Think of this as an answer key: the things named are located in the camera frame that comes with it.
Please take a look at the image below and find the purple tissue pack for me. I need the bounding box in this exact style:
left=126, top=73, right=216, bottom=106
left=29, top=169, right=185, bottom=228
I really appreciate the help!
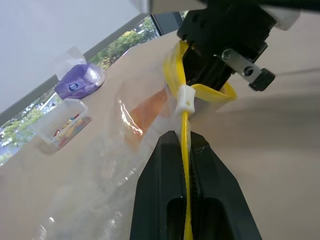
left=53, top=46, right=107, bottom=101

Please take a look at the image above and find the clear box of colourful pieces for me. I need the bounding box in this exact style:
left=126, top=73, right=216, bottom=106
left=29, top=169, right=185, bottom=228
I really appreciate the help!
left=31, top=98, right=93, bottom=153

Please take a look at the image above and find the clear plastic bag yellow zip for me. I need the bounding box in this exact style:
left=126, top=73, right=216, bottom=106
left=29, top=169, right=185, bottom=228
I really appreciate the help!
left=37, top=39, right=238, bottom=240

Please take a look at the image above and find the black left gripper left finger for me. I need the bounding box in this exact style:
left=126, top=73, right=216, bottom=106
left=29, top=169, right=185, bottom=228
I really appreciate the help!
left=129, top=130, right=188, bottom=240

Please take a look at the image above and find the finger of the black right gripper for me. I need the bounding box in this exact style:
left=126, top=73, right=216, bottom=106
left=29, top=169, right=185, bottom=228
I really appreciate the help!
left=206, top=55, right=236, bottom=93
left=183, top=42, right=211, bottom=89

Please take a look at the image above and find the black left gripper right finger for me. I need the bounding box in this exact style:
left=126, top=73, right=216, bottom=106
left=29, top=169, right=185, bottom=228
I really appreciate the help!
left=189, top=134, right=263, bottom=240

